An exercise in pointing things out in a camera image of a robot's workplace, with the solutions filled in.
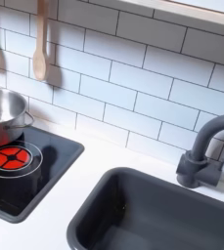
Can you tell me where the black stove top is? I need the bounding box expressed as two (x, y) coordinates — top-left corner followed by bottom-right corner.
(0, 125), (85, 225)

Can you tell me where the dark grey tap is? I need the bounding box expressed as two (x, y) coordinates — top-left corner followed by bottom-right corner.
(175, 112), (224, 189)

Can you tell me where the dark grey sink basin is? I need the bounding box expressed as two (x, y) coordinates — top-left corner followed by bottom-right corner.
(66, 166), (224, 250)

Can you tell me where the wooden spoon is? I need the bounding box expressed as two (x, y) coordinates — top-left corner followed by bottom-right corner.
(31, 0), (51, 82)

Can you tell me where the red stove burner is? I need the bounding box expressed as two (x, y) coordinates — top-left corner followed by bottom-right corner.
(0, 145), (31, 171)

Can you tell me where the steel pot with handles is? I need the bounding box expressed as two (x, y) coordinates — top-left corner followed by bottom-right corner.
(0, 86), (35, 148)

